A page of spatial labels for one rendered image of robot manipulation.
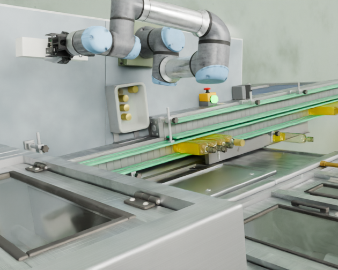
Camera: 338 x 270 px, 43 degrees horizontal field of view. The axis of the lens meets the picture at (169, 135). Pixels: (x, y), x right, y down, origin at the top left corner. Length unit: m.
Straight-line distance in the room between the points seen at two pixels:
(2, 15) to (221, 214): 1.47
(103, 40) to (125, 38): 0.09
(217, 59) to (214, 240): 1.03
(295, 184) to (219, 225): 1.42
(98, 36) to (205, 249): 0.82
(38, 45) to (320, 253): 1.10
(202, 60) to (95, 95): 0.67
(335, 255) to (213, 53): 0.76
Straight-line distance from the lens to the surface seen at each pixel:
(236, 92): 2.60
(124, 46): 1.32
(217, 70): 1.54
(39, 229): 0.67
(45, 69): 1.93
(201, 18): 1.52
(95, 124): 2.04
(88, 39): 1.25
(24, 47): 1.52
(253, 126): 2.59
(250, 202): 1.76
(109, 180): 0.80
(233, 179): 1.97
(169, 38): 1.92
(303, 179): 2.04
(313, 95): 3.09
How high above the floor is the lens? 2.51
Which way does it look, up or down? 50 degrees down
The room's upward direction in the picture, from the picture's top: 96 degrees clockwise
